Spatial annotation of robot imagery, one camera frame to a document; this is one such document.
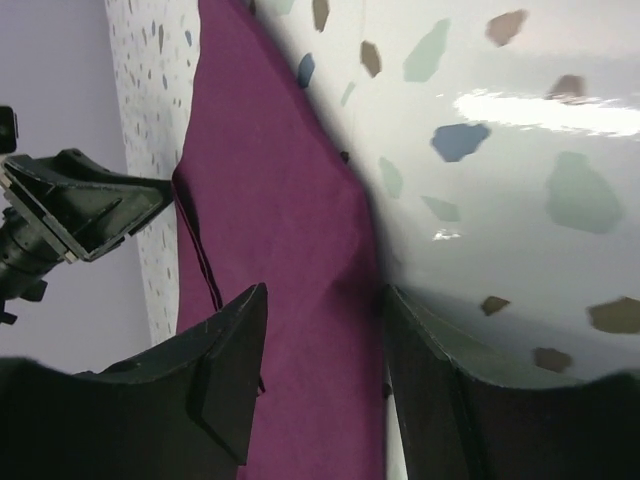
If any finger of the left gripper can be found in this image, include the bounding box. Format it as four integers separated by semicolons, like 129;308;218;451
1;149;170;262

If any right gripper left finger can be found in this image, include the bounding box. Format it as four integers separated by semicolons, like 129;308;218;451
1;284;267;479

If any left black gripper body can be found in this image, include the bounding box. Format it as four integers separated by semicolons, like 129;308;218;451
1;207;63;325

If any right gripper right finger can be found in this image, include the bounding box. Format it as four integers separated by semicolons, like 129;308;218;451
382;286;639;479

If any purple cloth mat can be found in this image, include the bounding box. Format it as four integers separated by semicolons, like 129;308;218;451
172;1;385;479

